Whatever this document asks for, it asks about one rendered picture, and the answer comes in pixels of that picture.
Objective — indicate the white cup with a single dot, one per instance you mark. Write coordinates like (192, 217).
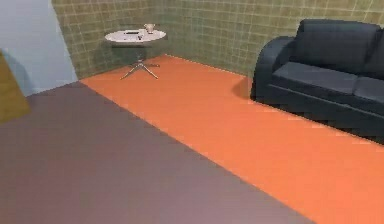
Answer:
(149, 27)

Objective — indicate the round white side table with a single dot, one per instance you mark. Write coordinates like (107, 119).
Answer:
(135, 36)

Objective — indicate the black remote control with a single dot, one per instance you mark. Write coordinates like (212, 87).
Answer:
(131, 32)

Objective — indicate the dark blue sofa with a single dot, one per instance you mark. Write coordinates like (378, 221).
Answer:
(320, 80)

